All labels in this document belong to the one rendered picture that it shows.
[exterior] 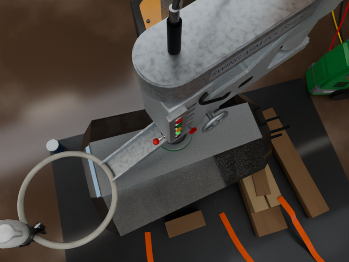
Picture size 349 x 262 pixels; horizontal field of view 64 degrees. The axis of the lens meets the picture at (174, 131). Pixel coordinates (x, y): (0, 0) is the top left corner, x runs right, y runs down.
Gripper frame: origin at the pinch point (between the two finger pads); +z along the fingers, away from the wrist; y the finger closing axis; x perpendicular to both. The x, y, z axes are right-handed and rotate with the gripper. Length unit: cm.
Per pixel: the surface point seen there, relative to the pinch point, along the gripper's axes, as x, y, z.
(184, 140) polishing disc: -24, 87, -7
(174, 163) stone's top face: -29, 74, -3
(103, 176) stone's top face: -2.6, 42.5, 2.0
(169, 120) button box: -23, 65, -71
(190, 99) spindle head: -24, 75, -75
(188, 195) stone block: -47, 68, 13
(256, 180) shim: -82, 120, 48
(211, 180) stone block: -52, 83, 7
